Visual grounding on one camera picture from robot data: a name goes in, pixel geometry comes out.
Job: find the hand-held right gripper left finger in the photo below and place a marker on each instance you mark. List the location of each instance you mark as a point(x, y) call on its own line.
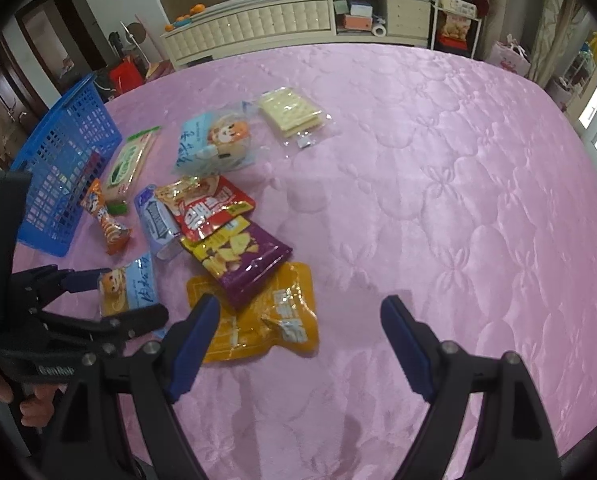
point(196, 347)

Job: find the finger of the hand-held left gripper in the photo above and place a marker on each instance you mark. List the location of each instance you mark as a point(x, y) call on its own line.
point(86, 281)
point(138, 320)

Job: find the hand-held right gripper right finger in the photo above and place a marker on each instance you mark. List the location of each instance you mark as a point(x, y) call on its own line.
point(403, 345)

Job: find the small light blue cartoon packet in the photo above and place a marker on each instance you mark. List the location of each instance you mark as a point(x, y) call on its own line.
point(133, 285)

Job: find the blue plastic basket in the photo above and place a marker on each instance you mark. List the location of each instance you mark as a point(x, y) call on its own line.
point(43, 242)

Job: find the yellow snack packet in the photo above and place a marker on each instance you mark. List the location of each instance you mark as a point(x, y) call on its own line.
point(278, 320)

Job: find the red snack packet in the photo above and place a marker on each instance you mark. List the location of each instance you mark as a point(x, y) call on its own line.
point(203, 215)

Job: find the person's left hand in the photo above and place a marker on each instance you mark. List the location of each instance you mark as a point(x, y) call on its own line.
point(38, 405)

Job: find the orange candy-shaped snack packet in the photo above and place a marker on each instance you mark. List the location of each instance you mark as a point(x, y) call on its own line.
point(106, 220)

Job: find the lavender snack packet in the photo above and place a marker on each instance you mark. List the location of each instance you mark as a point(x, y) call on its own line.
point(153, 220)

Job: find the purple chips packet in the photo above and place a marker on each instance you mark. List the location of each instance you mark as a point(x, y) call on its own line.
point(248, 260)

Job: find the green label cracker packet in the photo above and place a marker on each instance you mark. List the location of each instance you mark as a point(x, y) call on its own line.
point(128, 160)

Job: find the pink quilted bedspread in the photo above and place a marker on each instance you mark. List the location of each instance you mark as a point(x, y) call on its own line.
point(428, 210)

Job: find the brown wooden door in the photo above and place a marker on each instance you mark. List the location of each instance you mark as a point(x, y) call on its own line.
point(8, 85)

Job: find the large light blue cartoon packet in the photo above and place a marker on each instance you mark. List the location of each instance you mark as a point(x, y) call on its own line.
point(203, 145)

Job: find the red bag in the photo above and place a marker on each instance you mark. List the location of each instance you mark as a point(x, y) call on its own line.
point(126, 76)

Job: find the clear packet of pale crackers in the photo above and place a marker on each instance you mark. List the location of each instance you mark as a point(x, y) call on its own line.
point(288, 110)

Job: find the blue fruit plate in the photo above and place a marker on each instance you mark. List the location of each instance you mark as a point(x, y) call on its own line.
point(184, 23)

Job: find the pink bag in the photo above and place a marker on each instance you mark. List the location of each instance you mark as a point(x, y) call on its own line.
point(511, 60)

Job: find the cream tufted TV cabinet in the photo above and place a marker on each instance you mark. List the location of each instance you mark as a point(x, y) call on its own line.
point(258, 25)

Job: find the white paper towel roll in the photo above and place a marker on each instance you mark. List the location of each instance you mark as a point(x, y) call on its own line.
point(378, 29)

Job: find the white metal shelf rack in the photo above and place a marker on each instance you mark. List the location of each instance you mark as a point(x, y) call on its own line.
point(481, 20)

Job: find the blue and white box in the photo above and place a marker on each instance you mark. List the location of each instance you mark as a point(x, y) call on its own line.
point(361, 9)

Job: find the patterned beige curtain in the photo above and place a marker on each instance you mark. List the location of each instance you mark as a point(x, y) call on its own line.
point(553, 25)

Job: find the dark wooden door frame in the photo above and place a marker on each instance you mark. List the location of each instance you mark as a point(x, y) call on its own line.
point(78, 20)

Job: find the small round brown wall disc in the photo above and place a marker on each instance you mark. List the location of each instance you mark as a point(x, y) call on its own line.
point(138, 32)

